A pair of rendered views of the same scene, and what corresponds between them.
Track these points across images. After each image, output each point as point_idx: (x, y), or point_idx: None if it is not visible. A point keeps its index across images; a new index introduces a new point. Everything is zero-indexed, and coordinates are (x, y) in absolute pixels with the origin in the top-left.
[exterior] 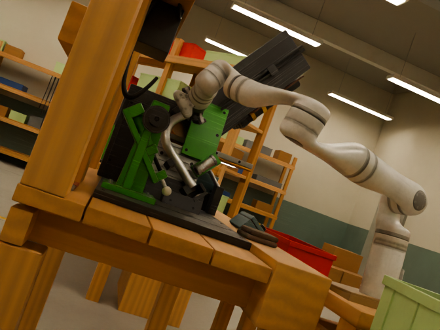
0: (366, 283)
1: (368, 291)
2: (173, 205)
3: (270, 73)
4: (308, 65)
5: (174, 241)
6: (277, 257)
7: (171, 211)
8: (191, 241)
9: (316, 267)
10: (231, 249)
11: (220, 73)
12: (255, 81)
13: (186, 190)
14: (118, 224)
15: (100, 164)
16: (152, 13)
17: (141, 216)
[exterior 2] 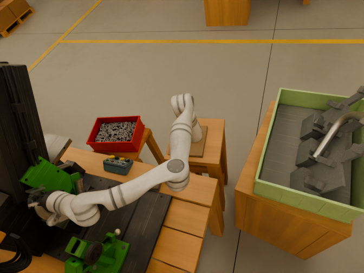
0: (193, 140)
1: (195, 141)
2: (100, 213)
3: (25, 111)
4: (23, 66)
5: (197, 260)
6: (199, 197)
7: (132, 231)
8: (198, 251)
9: (140, 129)
10: (185, 217)
11: (93, 209)
12: (127, 191)
13: None
14: None
15: (34, 255)
16: None
17: (161, 267)
